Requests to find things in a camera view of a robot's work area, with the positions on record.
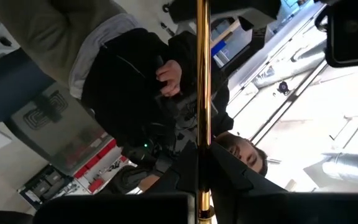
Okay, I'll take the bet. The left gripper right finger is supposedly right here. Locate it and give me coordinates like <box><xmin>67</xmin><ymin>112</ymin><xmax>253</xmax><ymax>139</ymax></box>
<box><xmin>210</xmin><ymin>141</ymin><xmax>287</xmax><ymax>224</ymax></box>

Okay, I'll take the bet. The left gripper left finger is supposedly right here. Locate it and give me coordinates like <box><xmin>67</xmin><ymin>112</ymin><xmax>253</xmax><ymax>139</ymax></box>
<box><xmin>147</xmin><ymin>141</ymin><xmax>200</xmax><ymax>224</ymax></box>

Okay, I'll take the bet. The gold candlestick holder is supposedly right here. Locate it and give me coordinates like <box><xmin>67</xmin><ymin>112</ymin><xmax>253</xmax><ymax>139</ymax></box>
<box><xmin>196</xmin><ymin>0</ymin><xmax>216</xmax><ymax>224</ymax></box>

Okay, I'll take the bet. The rack with red bins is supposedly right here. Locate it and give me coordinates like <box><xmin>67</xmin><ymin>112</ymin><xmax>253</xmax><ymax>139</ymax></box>
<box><xmin>73</xmin><ymin>139</ymin><xmax>130</xmax><ymax>194</ymax></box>

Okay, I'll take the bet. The person's hand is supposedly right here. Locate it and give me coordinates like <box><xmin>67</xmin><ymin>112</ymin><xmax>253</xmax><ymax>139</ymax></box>
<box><xmin>155</xmin><ymin>58</ymin><xmax>183</xmax><ymax>97</ymax></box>

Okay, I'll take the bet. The person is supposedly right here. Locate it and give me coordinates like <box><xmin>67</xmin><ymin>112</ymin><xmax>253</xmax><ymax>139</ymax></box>
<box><xmin>0</xmin><ymin>0</ymin><xmax>142</xmax><ymax>100</ymax></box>
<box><xmin>81</xmin><ymin>27</ymin><xmax>270</xmax><ymax>196</ymax></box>

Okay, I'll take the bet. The black overhead camera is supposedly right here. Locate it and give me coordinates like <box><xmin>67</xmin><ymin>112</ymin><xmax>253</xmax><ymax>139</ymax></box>
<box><xmin>314</xmin><ymin>0</ymin><xmax>358</xmax><ymax>68</ymax></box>

